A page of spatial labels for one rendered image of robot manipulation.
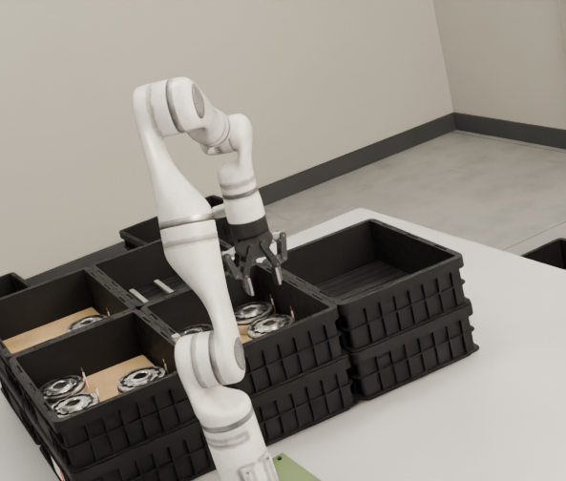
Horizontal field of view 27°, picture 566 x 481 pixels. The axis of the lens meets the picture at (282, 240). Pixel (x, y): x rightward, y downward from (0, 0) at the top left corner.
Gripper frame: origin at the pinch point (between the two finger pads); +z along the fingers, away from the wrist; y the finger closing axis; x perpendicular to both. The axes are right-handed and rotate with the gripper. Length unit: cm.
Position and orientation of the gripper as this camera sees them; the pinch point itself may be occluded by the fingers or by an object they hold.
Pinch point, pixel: (262, 282)
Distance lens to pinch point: 238.6
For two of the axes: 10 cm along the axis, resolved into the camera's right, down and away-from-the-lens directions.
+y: 8.8, -3.4, 3.4
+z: 2.3, 9.2, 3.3
